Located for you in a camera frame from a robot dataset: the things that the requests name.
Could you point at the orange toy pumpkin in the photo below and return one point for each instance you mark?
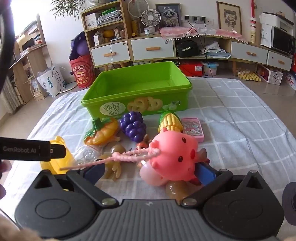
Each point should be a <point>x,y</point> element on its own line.
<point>106,133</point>

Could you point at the red flat box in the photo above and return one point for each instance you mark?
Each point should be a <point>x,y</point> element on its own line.
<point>190,68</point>

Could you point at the small white desk fan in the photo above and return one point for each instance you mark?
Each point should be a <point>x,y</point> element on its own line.
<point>150,17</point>

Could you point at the white printer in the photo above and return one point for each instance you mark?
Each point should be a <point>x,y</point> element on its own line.
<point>275,20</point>

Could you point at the tall printed tube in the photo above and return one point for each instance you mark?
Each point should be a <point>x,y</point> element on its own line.
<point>252,31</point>

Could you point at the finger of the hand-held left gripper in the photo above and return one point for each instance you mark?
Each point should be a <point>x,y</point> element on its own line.
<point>59,151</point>

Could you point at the wooden shelf cabinet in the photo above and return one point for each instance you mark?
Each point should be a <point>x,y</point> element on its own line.
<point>128,32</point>

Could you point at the brown translucent rubber blob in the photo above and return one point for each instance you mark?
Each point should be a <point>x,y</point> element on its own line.
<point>177,192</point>

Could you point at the low wooden cabinet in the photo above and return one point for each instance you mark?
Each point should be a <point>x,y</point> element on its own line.
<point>249,39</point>

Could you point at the red printed bucket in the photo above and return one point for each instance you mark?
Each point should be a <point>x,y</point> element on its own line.
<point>81,74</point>

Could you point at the light pink round toy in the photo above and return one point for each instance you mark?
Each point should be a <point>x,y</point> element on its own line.
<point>150,177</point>

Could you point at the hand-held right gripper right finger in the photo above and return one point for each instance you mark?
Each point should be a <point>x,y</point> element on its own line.
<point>204,173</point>

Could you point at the framed cartoon girl picture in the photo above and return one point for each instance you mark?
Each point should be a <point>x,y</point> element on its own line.
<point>229,16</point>

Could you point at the small red figurine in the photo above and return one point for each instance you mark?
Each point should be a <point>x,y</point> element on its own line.
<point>141,146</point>

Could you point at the white paper bag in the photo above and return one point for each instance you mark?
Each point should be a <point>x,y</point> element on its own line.
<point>50,81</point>

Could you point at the yellow toy with clear dome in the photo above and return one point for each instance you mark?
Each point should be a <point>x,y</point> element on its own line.
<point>57,165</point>

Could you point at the grey checked sheet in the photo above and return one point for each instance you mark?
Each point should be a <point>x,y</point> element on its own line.
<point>231,129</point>

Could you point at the pink printed card box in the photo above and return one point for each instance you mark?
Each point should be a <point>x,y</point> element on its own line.
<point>193,128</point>

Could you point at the wooden bookshelf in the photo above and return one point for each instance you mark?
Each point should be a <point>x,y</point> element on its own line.
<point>30,64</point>

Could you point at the clear storage box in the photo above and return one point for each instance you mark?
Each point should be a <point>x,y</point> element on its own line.
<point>210,69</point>

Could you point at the yellow toy corn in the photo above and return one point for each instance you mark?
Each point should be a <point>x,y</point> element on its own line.
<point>171,122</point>

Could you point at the pink fringed tablecloth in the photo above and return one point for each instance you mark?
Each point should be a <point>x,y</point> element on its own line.
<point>185,32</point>

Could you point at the wall socket row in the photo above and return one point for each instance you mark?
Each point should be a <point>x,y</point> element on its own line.
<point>198,19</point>

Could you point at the green plastic box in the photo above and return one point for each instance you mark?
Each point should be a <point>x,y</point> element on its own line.
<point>138,78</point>

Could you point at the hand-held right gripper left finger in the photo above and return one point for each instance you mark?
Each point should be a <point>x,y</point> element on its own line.
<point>96,172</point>

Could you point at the black microwave oven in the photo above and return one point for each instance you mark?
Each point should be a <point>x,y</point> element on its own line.
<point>282,41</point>

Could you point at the brown antlered rubber toy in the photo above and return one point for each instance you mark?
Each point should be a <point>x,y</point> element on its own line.
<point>116,149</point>

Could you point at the stack of papers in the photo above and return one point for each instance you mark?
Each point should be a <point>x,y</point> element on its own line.
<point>109,17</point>

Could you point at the yellow egg tray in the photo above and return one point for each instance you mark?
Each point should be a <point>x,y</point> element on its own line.
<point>248,75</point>

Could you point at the white red printed box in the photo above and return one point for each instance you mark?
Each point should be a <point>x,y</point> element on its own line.
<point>270,75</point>

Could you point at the green potted plant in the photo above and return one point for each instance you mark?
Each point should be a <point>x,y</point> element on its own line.
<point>67,7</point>

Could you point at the person's left hand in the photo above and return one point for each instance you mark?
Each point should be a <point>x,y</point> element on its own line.
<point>4,166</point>

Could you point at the yellow bottle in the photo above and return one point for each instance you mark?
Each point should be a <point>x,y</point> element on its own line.
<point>135,29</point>

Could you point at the purple plush toy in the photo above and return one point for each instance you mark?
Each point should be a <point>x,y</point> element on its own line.
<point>81,47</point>

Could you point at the white blue printed carton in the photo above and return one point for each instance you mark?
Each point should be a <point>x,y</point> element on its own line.
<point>290,81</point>

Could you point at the framed cat picture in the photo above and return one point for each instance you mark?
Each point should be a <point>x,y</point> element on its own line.
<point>168,16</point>

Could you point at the purple toy grapes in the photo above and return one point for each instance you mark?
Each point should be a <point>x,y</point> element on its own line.
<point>133,126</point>

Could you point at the black bag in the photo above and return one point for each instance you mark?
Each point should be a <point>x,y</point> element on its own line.
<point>187,48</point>

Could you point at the white carton on shelf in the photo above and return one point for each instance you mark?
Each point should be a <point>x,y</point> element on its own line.
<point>92,20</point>

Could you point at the pile of papers and cloth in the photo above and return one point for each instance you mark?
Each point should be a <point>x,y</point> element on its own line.
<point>216,51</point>

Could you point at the red hanging ornament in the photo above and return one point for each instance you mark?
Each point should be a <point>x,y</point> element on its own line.
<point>253,8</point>

